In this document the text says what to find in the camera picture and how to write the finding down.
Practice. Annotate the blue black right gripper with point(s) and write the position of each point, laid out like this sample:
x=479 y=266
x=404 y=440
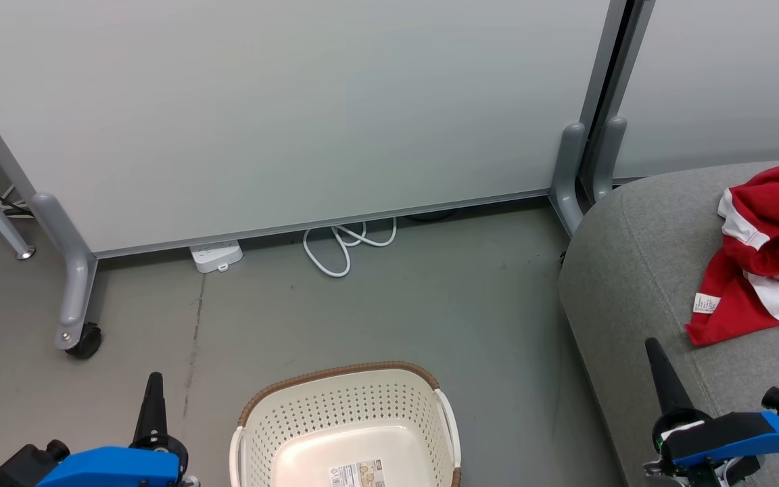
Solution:
x=727 y=436

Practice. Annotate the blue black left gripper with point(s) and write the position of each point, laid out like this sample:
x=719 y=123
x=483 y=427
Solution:
x=119 y=467

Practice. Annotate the cream perforated laundry basket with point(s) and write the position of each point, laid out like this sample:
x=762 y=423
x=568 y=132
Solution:
x=356 y=433

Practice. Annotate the grey fabric sofa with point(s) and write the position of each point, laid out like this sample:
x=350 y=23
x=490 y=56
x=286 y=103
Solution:
x=640 y=284

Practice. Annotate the grey partition foot with caster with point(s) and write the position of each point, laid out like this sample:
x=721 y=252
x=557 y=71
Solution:
x=75 y=284

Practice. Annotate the white power strip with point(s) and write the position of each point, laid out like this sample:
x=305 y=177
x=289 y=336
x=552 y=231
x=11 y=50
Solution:
x=216 y=256

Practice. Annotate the narrow white partition panel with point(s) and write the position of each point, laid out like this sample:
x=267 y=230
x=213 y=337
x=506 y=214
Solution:
x=727 y=74

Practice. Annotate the wide white partition panel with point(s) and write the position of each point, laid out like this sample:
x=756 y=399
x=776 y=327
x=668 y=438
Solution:
x=281 y=108

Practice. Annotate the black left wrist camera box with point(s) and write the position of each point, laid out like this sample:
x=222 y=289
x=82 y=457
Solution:
x=28 y=463

